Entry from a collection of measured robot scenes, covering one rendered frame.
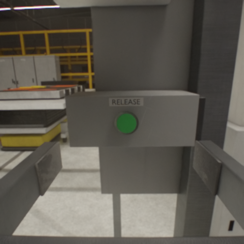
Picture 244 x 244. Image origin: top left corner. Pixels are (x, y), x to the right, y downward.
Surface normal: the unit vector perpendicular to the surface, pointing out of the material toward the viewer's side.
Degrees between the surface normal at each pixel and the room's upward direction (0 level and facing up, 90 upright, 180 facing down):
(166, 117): 90
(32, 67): 90
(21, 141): 90
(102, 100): 90
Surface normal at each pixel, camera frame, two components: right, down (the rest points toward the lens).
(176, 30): -0.02, 0.26
